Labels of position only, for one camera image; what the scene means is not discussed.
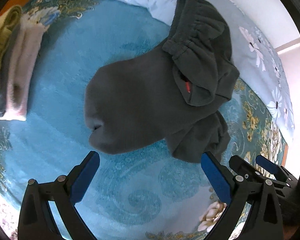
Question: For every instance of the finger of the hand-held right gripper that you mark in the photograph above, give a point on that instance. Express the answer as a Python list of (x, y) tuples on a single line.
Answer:
[(240, 165), (266, 163)]

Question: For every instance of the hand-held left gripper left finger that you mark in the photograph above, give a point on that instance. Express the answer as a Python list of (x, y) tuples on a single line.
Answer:
[(86, 177)]

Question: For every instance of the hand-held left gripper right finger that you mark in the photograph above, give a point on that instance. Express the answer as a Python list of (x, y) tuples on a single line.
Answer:
[(215, 177)]

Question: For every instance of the dark grey fleece pants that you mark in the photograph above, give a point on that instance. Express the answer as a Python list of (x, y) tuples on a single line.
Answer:
[(140, 100)]

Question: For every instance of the blue floral plush blanket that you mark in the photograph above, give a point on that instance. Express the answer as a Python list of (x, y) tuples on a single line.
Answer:
[(65, 80)]

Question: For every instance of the folded pink garment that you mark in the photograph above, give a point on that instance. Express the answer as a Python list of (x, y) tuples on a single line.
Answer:
[(22, 62)]

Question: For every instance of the white glossy wardrobe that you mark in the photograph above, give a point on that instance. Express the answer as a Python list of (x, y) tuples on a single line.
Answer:
[(265, 5)]

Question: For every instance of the folded olive green garment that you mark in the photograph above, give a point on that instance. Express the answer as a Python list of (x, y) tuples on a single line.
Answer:
[(2, 42)]

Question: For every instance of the wooden bed side rail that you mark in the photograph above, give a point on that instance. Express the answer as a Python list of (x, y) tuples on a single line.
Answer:
[(285, 152)]

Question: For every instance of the beige door frame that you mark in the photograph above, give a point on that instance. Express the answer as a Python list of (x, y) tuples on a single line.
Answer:
[(293, 46)]

